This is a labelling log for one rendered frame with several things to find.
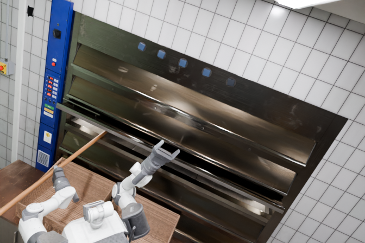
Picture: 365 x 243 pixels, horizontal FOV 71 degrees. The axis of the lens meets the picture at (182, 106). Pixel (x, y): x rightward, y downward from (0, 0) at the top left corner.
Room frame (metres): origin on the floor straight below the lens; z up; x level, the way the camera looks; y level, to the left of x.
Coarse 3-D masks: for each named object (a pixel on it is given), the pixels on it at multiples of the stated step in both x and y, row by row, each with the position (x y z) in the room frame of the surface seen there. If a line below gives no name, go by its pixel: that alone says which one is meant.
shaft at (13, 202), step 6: (102, 132) 1.82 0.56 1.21; (96, 138) 1.72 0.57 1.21; (90, 144) 1.63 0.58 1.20; (78, 150) 1.51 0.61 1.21; (84, 150) 1.55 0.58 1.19; (72, 156) 1.43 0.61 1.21; (66, 162) 1.36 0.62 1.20; (48, 174) 1.21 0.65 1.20; (42, 180) 1.15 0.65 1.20; (30, 186) 1.08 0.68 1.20; (36, 186) 1.10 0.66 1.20; (24, 192) 1.03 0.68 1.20; (30, 192) 1.06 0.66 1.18; (18, 198) 0.99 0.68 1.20; (6, 204) 0.93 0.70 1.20; (12, 204) 0.94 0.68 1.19; (0, 210) 0.88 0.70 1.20; (6, 210) 0.90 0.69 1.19
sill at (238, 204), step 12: (84, 132) 1.79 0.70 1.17; (96, 132) 1.83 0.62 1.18; (108, 144) 1.75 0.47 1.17; (120, 144) 1.78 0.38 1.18; (132, 156) 1.71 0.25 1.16; (144, 156) 1.74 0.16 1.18; (168, 168) 1.70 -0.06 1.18; (180, 180) 1.64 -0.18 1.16; (192, 180) 1.66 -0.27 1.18; (204, 192) 1.60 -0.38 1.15; (216, 192) 1.62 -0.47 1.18; (228, 204) 1.57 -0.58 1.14; (240, 204) 1.57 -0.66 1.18; (264, 216) 1.53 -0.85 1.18
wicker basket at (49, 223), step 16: (64, 160) 1.76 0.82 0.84; (96, 176) 1.72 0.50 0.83; (32, 192) 1.45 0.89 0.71; (48, 192) 1.61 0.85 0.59; (80, 192) 1.67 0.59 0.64; (96, 192) 1.67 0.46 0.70; (16, 208) 1.31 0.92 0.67; (80, 208) 1.56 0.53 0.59; (48, 224) 1.27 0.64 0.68; (64, 224) 1.38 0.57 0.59
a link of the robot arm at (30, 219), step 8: (32, 208) 0.86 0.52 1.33; (40, 208) 0.87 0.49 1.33; (24, 216) 0.81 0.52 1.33; (32, 216) 0.82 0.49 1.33; (24, 224) 0.78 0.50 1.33; (32, 224) 0.78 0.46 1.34; (40, 224) 0.79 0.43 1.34; (24, 232) 0.74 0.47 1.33; (32, 232) 0.73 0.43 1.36; (24, 240) 0.71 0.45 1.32
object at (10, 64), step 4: (0, 60) 1.87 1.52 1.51; (8, 60) 1.91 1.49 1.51; (0, 64) 1.85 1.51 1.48; (4, 64) 1.85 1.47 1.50; (8, 64) 1.86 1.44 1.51; (12, 64) 1.89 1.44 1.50; (4, 68) 1.85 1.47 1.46; (8, 68) 1.86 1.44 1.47; (12, 68) 1.90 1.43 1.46; (4, 72) 1.85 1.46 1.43; (8, 72) 1.86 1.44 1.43; (12, 72) 1.90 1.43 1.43
